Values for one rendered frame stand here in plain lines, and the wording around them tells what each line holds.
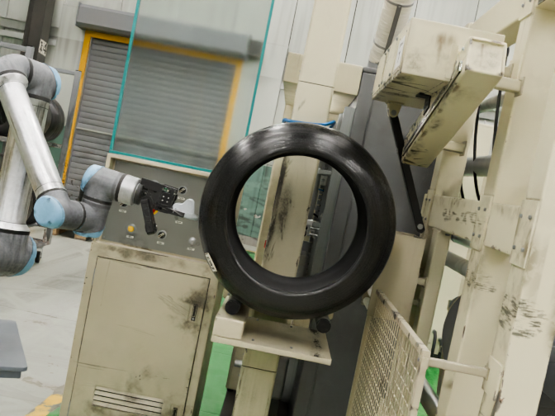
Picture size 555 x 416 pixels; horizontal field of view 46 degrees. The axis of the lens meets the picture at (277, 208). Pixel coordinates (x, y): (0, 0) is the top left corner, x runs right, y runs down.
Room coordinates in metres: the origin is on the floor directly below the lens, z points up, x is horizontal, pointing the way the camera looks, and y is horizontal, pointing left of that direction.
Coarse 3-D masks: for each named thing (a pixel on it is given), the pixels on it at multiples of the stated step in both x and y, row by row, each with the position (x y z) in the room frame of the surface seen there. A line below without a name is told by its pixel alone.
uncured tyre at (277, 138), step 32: (288, 128) 1.95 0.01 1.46; (320, 128) 1.96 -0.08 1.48; (224, 160) 1.95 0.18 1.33; (256, 160) 1.92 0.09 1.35; (320, 160) 2.22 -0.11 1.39; (352, 160) 1.92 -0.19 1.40; (224, 192) 1.92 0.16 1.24; (384, 192) 1.94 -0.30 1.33; (224, 224) 1.92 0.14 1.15; (384, 224) 1.92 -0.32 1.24; (224, 256) 1.92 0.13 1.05; (352, 256) 2.20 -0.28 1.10; (384, 256) 1.94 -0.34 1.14; (256, 288) 1.92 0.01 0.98; (288, 288) 2.20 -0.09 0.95; (320, 288) 1.93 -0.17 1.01; (352, 288) 1.92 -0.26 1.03
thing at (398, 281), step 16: (400, 240) 2.25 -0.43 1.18; (416, 240) 2.25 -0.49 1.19; (400, 256) 2.25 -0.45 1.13; (416, 256) 2.25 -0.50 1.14; (384, 272) 2.25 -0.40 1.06; (400, 272) 2.25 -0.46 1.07; (416, 272) 2.25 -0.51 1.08; (384, 288) 2.25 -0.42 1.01; (400, 288) 2.25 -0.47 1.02; (368, 304) 2.26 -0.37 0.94; (400, 304) 2.25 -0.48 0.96
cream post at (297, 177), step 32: (320, 0) 2.33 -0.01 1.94; (320, 32) 2.33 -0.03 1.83; (320, 64) 2.33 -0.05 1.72; (320, 96) 2.33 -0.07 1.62; (288, 160) 2.33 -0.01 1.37; (288, 192) 2.33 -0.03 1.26; (288, 224) 2.33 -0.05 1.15; (288, 256) 2.33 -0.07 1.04; (256, 352) 2.33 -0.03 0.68; (256, 384) 2.33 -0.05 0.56
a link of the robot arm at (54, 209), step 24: (0, 72) 2.08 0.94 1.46; (24, 72) 2.14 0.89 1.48; (0, 96) 2.08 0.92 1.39; (24, 96) 2.08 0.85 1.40; (24, 120) 2.02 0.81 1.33; (24, 144) 1.99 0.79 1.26; (48, 168) 1.96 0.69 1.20; (48, 192) 1.91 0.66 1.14; (48, 216) 1.88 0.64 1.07; (72, 216) 1.92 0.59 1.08
